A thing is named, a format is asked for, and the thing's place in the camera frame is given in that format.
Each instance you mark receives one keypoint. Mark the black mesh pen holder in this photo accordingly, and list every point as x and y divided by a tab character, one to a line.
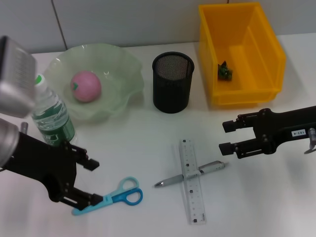
172	86

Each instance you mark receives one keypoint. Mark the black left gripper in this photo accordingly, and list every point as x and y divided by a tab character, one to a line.
44	165

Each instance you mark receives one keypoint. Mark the pink toy peach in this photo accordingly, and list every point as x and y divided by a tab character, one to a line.
86	86

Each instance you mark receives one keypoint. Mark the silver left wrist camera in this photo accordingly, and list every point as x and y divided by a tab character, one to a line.
17	74

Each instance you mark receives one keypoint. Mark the silver white pen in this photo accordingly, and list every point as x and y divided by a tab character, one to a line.
170	180

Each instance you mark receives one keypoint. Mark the clear plastic ruler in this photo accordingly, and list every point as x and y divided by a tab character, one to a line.
195	197

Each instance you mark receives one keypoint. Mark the blue capped scissors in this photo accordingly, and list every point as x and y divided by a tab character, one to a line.
128	195

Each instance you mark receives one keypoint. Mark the clear green-label water bottle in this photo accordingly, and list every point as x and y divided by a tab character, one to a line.
49	108

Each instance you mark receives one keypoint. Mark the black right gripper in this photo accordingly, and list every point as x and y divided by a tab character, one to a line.
284	126

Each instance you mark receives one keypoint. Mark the pale green wavy fruit plate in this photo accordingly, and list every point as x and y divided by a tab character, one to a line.
118	74

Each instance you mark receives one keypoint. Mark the yellow plastic bin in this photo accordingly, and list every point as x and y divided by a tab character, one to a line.
271	61

